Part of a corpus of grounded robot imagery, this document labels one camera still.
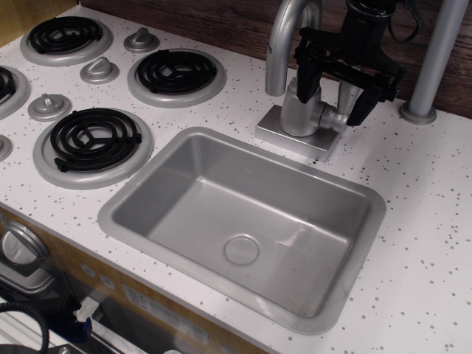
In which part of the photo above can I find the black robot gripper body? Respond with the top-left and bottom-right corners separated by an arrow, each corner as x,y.
298,1 -> 406,102

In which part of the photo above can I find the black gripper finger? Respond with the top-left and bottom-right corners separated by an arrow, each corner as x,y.
296,55 -> 323,103
347,86 -> 380,125

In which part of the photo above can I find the silver faucet lever handle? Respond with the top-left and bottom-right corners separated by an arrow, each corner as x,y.
319,80 -> 360,133

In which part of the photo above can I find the grey support pole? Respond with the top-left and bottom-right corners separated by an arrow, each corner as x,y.
400,0 -> 469,125

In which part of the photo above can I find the silver curved faucet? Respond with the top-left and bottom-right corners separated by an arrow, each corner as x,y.
255,1 -> 347,162

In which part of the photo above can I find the back right stove burner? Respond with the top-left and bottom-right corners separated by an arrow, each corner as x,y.
127,49 -> 226,108

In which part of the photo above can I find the silver knob back right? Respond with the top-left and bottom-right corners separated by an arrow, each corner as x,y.
123,27 -> 160,53

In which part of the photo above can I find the silver knob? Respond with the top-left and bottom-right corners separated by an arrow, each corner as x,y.
123,27 -> 160,53
28,94 -> 72,122
80,57 -> 119,85

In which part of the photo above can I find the grey plastic sink basin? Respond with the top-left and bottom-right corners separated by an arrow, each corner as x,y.
98,127 -> 386,335

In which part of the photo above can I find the silver knob middle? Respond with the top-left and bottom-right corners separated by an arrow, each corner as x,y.
80,57 -> 119,85

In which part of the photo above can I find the front right stove burner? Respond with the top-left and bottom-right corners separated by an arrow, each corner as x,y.
33,108 -> 153,190

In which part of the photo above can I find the back left stove burner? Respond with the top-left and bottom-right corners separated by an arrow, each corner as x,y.
20,16 -> 113,67

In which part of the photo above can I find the silver knob front left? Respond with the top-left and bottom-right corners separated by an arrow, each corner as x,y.
28,94 -> 72,122

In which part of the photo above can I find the left edge stove burner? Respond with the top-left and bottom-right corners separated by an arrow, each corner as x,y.
1,66 -> 30,119

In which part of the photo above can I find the silver knob left edge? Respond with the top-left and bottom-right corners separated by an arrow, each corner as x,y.
0,135 -> 13,162

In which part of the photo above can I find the silver round oven dial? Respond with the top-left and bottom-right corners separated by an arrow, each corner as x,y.
1,221 -> 49,276

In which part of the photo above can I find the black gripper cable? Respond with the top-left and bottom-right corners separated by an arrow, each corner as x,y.
386,0 -> 423,44

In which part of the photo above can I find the silver oven door handle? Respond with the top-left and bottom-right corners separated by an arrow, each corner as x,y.
1,263 -> 56,297

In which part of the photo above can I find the black hose bottom left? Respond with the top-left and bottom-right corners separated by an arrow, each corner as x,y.
0,301 -> 51,350

